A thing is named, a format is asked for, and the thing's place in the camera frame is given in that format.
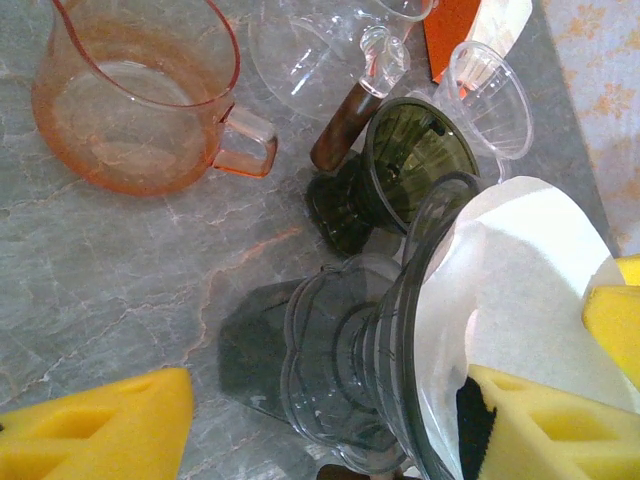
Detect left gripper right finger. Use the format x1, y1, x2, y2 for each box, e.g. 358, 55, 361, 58
455, 363, 640, 480

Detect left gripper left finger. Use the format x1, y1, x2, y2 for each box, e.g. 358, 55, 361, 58
0, 367, 195, 480

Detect white paper coffee filter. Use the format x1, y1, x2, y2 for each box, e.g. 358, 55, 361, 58
417, 174, 640, 480

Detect clear plastic coffee dripper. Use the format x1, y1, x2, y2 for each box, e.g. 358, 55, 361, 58
405, 41, 535, 184

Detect grey plastic coffee dripper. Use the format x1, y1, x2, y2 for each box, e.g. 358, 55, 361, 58
278, 171, 640, 480

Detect green plastic coffee dripper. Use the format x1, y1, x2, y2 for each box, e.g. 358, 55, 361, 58
304, 97, 482, 257

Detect orange white filter bag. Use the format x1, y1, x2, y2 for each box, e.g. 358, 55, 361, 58
422, 0, 534, 84

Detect orange glass coffee server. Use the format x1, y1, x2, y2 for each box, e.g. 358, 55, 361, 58
30, 0, 279, 197

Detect orange patterned white curtain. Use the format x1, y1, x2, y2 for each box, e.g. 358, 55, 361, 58
542, 0, 640, 257

